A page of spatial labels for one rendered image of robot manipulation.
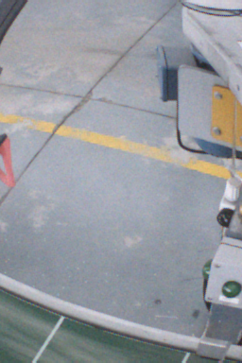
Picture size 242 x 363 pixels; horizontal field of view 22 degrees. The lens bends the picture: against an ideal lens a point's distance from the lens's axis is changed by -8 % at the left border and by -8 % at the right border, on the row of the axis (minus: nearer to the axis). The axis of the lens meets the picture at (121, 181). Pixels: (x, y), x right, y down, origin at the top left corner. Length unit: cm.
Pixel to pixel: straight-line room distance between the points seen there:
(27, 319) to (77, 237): 83
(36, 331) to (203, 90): 99
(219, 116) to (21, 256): 156
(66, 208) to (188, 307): 75
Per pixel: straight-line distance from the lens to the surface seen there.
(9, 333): 185
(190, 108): 118
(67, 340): 182
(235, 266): 76
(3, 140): 89
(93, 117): 322
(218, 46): 102
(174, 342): 180
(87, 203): 275
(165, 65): 116
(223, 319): 94
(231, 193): 103
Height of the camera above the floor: 190
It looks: 42 degrees down
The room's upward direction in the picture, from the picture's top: 2 degrees counter-clockwise
